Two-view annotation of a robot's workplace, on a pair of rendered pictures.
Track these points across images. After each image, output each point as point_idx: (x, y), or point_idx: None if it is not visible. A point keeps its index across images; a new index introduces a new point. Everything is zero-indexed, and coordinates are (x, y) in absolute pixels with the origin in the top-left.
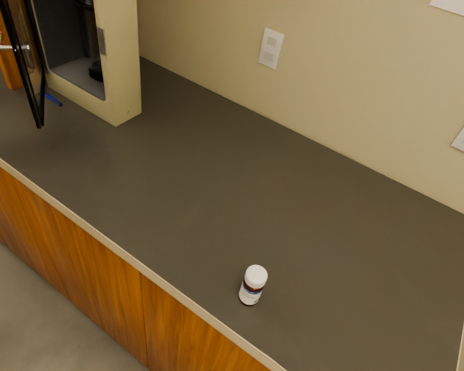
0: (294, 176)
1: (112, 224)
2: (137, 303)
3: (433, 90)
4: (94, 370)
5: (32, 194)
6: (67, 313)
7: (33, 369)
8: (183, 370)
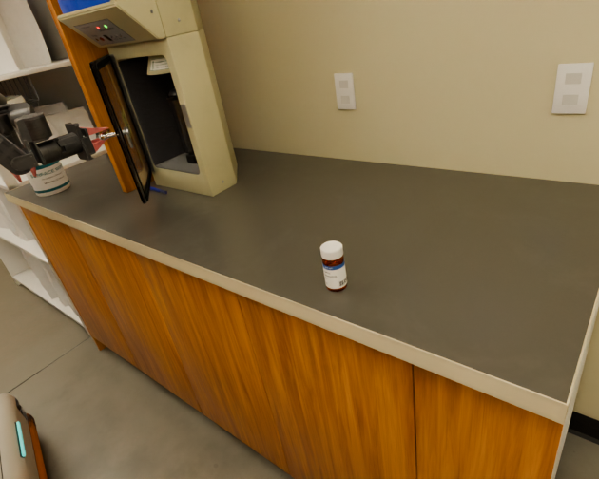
0: (391, 194)
1: (205, 258)
2: (251, 359)
3: (507, 63)
4: None
5: (145, 270)
6: (202, 432)
7: None
8: (318, 445)
